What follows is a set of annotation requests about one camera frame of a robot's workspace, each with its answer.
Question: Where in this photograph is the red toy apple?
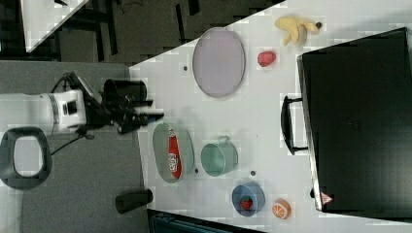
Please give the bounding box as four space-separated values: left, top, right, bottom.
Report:
257 51 276 67

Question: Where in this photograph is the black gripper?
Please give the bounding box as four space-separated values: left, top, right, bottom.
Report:
85 92 164 134

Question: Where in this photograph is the red toy strawberry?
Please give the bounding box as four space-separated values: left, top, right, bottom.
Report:
240 197 253 210

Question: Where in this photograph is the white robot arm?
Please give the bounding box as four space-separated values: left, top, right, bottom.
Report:
1 90 163 190

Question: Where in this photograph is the orange slice toy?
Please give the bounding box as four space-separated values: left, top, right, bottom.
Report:
272 199 292 219

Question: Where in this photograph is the yellow toy banana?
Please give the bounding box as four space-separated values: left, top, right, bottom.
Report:
275 17 323 46

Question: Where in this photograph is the blue bowl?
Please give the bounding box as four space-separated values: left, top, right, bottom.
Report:
231 182 265 217

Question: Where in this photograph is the red plush ketchup bottle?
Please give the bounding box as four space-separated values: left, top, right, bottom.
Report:
168 128 182 179

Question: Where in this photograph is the black toaster oven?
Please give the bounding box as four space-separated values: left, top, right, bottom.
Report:
296 27 412 222

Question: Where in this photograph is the green metal cup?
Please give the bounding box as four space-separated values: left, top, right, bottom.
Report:
200 136 238 177

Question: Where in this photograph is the lilac round plate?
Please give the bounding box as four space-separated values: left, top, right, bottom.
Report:
192 27 246 98

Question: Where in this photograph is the green oval strainer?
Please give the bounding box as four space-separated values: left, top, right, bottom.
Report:
153 122 194 183

